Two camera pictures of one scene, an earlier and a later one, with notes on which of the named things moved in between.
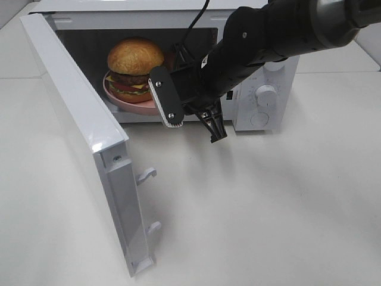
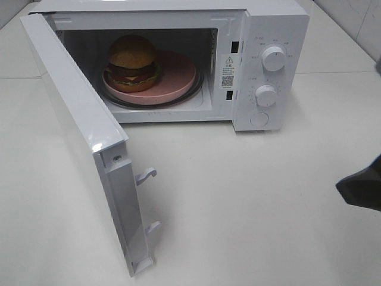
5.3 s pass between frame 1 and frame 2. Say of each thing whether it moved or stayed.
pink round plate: moved
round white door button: stayed
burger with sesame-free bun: stayed
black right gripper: moved
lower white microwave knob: stayed
